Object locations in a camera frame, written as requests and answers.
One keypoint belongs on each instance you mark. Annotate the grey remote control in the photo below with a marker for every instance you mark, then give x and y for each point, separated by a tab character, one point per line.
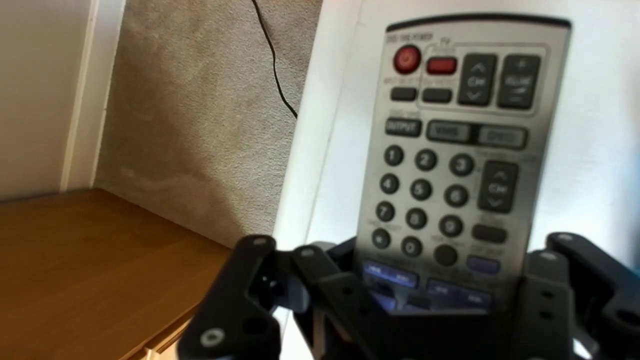
457	148

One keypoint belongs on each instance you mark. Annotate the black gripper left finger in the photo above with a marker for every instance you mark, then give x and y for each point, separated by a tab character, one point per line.
314	283

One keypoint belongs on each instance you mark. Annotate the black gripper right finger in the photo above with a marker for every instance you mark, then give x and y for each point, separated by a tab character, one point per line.
577	303

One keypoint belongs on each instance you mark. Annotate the wooden desk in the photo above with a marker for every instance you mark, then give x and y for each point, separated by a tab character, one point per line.
93	277

